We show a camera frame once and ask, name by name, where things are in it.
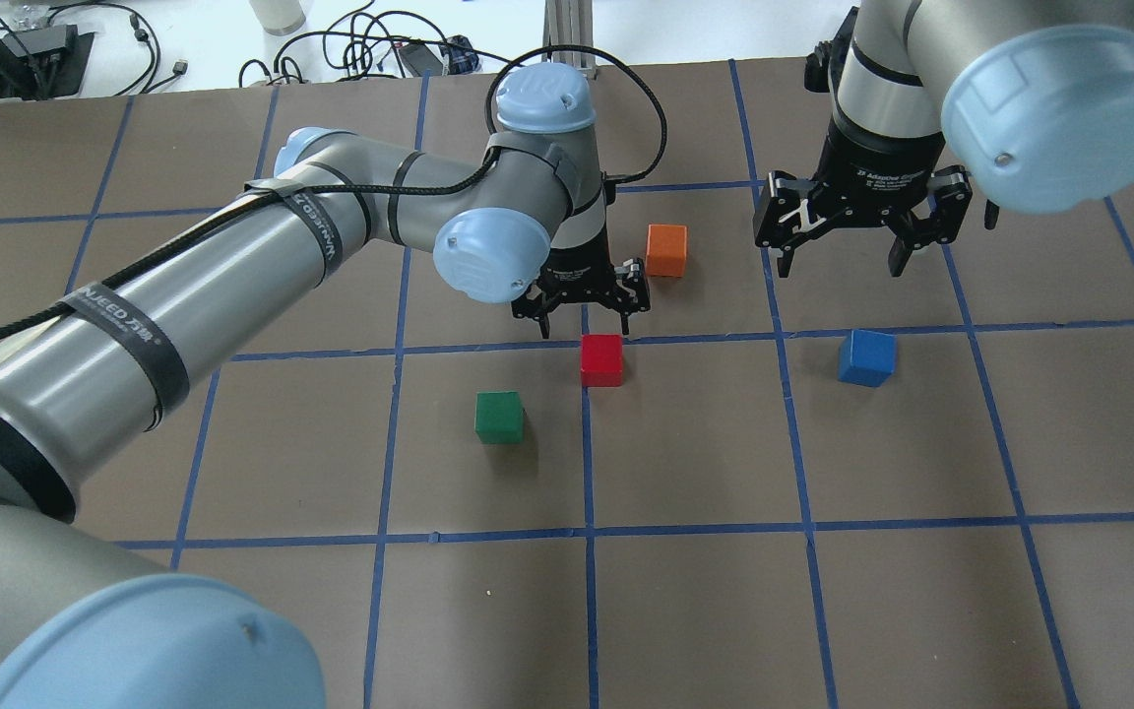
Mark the green wooden block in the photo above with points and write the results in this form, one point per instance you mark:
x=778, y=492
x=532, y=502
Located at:
x=499, y=417

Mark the black power adapter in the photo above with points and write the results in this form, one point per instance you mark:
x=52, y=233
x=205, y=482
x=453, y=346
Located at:
x=420, y=59

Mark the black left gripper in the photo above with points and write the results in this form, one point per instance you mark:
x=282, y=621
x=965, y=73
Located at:
x=582, y=273

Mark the orange wooden block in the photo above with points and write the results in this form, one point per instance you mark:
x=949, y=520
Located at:
x=666, y=250

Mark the blue wooden block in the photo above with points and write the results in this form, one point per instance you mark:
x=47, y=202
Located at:
x=867, y=358

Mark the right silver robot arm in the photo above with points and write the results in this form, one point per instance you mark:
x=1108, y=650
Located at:
x=1030, y=103

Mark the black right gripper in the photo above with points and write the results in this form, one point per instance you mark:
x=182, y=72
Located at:
x=872, y=162

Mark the red wooden block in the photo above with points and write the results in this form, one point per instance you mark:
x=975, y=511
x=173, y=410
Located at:
x=602, y=361

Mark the black monitor stand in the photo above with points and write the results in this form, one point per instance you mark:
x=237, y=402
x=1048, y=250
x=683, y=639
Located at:
x=43, y=64

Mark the aluminium frame post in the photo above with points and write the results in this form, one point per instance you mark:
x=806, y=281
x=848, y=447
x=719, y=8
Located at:
x=569, y=22

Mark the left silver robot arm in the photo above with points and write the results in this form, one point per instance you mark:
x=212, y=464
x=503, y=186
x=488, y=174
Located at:
x=86, y=624

